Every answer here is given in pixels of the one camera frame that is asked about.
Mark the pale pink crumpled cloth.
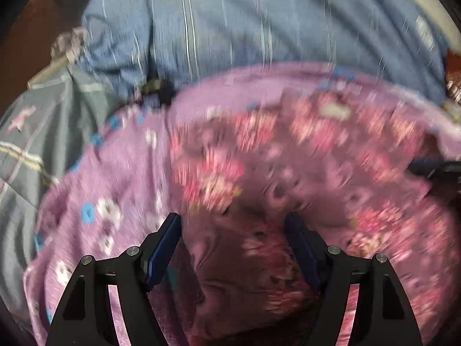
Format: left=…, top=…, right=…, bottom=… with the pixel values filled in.
left=50, top=29, right=89, bottom=63

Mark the red patterned bag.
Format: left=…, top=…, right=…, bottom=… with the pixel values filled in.
left=445, top=48, right=461, bottom=101

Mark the small dark bottle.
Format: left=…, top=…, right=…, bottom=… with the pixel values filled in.
left=142, top=76, right=177, bottom=107

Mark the mauve floral garment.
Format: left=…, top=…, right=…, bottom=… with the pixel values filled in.
left=169, top=90, right=454, bottom=346

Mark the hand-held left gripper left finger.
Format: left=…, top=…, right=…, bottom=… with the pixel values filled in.
left=46, top=213, right=181, bottom=346

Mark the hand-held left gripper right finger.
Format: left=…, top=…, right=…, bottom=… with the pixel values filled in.
left=284, top=213, right=424, bottom=346

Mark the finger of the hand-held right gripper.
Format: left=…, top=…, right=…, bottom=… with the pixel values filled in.
left=409, top=158, right=461, bottom=185

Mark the purple flower-print bedsheet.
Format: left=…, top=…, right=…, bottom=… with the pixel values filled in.
left=23, top=61, right=461, bottom=346

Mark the grey plaid cloth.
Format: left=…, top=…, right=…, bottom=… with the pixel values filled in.
left=0, top=68, right=123, bottom=332

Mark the blue plaid quilt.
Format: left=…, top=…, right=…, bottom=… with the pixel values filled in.
left=77, top=0, right=451, bottom=107

